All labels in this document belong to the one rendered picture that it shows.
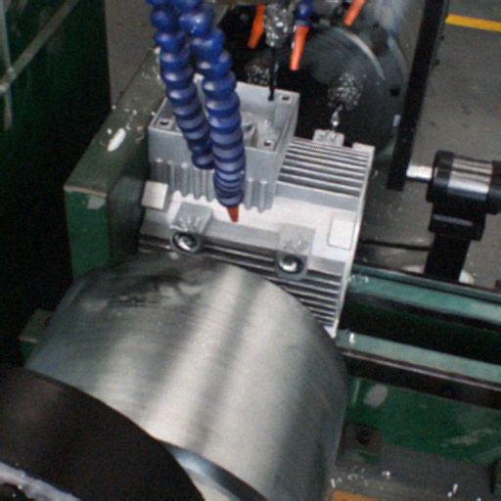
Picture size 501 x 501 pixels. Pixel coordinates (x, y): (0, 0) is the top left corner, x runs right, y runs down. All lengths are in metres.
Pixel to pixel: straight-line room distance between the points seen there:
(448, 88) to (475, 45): 0.16
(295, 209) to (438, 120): 0.69
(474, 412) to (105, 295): 0.45
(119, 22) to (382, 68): 0.74
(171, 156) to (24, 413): 0.53
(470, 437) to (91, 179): 0.49
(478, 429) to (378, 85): 0.39
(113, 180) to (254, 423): 0.27
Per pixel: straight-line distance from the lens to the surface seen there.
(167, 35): 0.62
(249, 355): 0.63
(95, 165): 0.79
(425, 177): 1.02
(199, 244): 0.84
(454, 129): 1.49
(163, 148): 0.84
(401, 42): 1.06
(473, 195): 1.01
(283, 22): 0.74
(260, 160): 0.82
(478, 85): 1.62
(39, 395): 0.34
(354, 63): 1.05
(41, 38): 0.91
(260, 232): 0.85
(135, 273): 0.67
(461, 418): 0.98
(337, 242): 0.83
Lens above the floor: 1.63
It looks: 43 degrees down
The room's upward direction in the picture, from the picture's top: 5 degrees clockwise
